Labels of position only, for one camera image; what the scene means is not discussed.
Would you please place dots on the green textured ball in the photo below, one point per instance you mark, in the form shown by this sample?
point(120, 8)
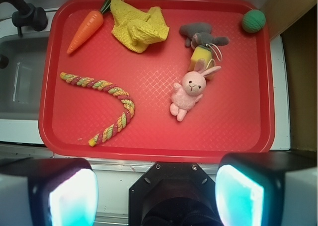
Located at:
point(253, 21)

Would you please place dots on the orange toy carrot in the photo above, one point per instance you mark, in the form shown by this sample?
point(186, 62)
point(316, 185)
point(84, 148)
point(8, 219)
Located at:
point(91, 23)

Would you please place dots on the pink plush bunny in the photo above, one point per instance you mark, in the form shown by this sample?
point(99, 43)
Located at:
point(190, 90)

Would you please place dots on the yellow knitted cloth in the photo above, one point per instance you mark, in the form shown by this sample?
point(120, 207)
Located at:
point(136, 29)

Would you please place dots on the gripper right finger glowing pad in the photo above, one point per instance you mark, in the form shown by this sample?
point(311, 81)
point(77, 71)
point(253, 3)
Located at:
point(268, 189)

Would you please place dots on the grey sink basin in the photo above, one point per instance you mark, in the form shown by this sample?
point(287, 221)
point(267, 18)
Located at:
point(21, 79)

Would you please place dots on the yellow sponge block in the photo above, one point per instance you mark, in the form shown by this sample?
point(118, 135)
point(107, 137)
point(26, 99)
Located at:
point(201, 53)

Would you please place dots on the red plastic tray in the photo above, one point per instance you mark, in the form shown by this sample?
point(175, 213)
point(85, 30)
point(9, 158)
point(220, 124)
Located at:
point(236, 112)

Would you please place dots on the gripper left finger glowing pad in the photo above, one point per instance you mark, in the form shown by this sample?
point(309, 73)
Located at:
point(47, 192)

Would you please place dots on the black faucet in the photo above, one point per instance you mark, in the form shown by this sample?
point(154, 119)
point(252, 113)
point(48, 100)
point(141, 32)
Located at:
point(27, 14)

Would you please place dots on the grey plush mouse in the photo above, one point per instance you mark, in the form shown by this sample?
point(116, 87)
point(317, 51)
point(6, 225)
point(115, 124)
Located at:
point(200, 33)

